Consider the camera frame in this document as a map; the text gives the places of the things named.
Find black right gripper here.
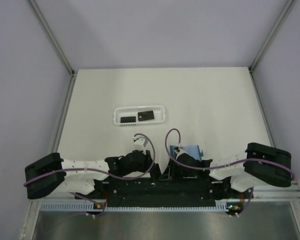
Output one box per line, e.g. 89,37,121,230
159,157,198,183

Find blue leather card holder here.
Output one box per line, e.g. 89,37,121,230
169,145,203,162

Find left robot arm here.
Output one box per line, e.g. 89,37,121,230
24,150,161,200

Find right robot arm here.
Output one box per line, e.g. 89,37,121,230
165,142,295,198

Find black card in basket right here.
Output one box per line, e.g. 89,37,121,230
137,110,155,122

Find black card in basket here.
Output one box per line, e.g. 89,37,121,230
137,110,155,122
120,116,136,124

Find black card in basket left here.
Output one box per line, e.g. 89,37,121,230
120,116,136,124

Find white plastic basket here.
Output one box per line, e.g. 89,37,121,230
113,105,166,127

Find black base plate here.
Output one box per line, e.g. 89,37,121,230
85,175,253,207

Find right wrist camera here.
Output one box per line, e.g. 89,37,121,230
174,146,187,159

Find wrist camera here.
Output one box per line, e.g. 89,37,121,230
132,135,149,151
174,146,187,159

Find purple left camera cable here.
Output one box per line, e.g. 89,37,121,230
23,133,156,187

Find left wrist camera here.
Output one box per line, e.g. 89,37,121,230
132,135,149,151

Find aluminium front rail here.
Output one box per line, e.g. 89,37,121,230
252,181,300,202

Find grey slotted cable duct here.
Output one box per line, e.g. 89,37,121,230
40,201,242,213

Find right aluminium frame post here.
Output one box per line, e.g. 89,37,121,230
248,0,297,74

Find aluminium frame post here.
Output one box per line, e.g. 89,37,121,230
26,0,75,76
248,0,297,74

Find left aluminium frame post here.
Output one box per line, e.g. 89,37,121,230
26,0,75,76

